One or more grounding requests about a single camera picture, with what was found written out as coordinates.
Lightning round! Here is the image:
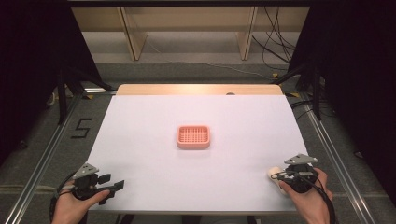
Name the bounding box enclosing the long aluminium floor rail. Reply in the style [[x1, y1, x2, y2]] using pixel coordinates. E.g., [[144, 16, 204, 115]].
[[299, 92, 377, 224], [3, 92, 84, 224]]

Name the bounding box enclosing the white table mat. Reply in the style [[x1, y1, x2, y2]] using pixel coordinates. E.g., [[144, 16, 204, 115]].
[[87, 94, 309, 215]]

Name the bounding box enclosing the bundle of black floor cables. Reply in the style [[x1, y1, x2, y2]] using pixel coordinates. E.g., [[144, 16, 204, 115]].
[[251, 6, 297, 72]]

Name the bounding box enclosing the light wooden table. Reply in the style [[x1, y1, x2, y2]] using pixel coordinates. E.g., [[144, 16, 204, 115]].
[[115, 83, 284, 96]]

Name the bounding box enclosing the short aluminium rail piece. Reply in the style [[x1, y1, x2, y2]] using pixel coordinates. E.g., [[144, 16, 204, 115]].
[[83, 88, 118, 94]]

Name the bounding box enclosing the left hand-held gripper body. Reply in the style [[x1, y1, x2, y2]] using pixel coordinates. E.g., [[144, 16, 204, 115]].
[[72, 162, 108, 201]]

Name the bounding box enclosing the person's right hand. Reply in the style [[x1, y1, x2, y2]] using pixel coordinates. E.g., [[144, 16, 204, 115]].
[[278, 167, 333, 224]]

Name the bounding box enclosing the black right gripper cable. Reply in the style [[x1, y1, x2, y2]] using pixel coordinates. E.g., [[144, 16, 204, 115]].
[[295, 172, 337, 224]]

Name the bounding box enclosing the person's left hand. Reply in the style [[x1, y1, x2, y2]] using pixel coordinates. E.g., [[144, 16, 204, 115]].
[[50, 186, 111, 224]]

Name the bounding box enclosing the pink slotted soap dish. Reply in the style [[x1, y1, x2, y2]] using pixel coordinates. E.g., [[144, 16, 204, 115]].
[[177, 124, 211, 150]]

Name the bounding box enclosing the thin white floor cable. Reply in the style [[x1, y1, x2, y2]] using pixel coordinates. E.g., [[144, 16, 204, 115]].
[[145, 38, 276, 81]]

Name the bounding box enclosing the light wooden shelf unit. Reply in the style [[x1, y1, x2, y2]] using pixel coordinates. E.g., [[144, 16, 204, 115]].
[[70, 6, 311, 63]]

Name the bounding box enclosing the black metal stand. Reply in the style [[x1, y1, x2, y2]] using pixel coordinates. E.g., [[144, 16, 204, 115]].
[[273, 61, 323, 121], [55, 65, 116, 126]]

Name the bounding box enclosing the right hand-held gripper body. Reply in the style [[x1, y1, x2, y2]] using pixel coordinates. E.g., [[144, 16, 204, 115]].
[[279, 153, 319, 194]]

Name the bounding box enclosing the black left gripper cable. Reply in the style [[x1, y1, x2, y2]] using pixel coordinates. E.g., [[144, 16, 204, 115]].
[[49, 172, 78, 224]]

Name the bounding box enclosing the black curtain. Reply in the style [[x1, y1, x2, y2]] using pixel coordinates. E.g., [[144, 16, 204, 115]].
[[287, 0, 396, 208], [0, 0, 106, 167]]

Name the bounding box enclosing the cream soap bar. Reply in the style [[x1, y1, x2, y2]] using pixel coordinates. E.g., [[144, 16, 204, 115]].
[[267, 166, 290, 196]]

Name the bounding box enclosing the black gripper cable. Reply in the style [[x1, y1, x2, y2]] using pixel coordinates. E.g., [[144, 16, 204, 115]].
[[49, 172, 78, 224], [295, 172, 337, 224]]

